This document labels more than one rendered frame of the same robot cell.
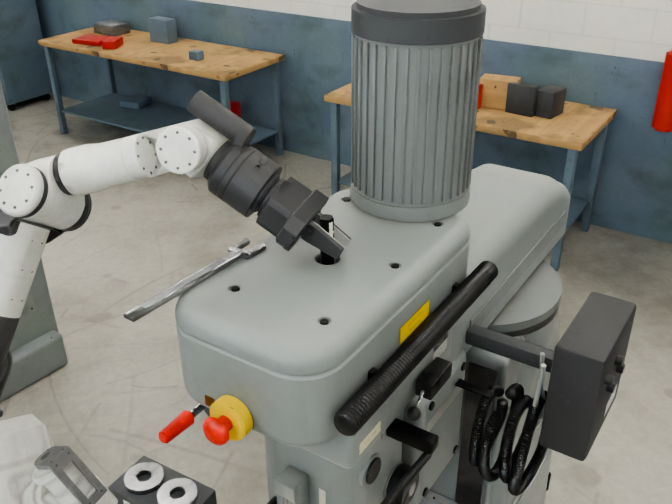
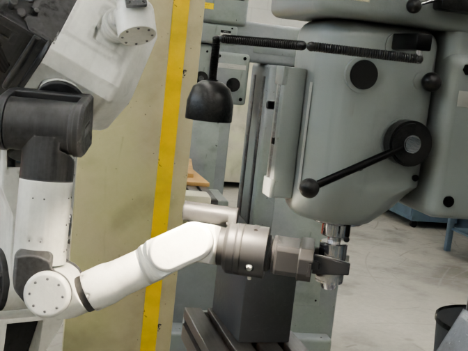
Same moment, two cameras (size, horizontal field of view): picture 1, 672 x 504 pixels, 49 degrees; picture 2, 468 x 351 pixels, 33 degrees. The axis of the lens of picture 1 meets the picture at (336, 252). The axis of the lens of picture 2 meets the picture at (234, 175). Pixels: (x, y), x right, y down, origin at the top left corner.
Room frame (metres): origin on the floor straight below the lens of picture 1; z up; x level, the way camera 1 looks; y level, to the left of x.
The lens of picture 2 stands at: (-0.15, -0.71, 1.55)
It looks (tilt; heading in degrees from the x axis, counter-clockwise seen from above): 8 degrees down; 42
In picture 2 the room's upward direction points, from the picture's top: 6 degrees clockwise
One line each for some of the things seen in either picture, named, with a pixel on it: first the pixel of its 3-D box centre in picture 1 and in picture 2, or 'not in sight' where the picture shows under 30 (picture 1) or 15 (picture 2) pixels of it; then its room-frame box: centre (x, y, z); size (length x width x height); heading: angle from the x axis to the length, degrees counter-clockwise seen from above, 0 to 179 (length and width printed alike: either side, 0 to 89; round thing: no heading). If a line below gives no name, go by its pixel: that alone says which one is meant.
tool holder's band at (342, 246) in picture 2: not in sight; (333, 244); (0.93, 0.01, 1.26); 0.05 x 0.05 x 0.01
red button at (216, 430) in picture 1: (219, 428); not in sight; (0.72, 0.15, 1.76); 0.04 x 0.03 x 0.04; 57
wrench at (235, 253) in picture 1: (197, 277); not in sight; (0.87, 0.19, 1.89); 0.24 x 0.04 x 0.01; 144
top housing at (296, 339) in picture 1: (333, 299); not in sight; (0.94, 0.00, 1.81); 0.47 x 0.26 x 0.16; 147
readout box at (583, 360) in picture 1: (591, 374); not in sight; (1.00, -0.43, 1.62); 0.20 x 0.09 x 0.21; 147
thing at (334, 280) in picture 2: not in sight; (331, 264); (0.93, 0.01, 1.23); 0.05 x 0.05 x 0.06
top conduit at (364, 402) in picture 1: (425, 334); not in sight; (0.88, -0.13, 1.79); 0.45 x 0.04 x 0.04; 147
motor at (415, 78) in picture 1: (413, 105); not in sight; (1.14, -0.13, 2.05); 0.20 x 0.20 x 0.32
